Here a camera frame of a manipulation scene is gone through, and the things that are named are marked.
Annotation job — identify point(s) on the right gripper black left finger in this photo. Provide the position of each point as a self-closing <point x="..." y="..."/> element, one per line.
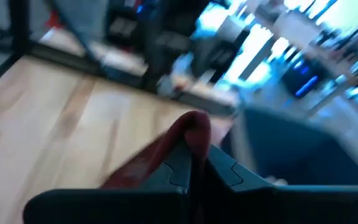
<point x="110" y="207"/>

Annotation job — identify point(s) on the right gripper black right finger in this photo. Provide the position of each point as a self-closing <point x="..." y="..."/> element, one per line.
<point x="275" y="205"/>

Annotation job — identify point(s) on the maroon garment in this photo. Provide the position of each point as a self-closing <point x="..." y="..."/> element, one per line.
<point x="194" y="130"/>

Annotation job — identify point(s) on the navy white striped fabric basket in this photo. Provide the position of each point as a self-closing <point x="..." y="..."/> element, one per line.
<point x="291" y="146"/>

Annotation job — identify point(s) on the black aluminium table frame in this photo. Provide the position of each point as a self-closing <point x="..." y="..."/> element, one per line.
<point x="20" y="28"/>

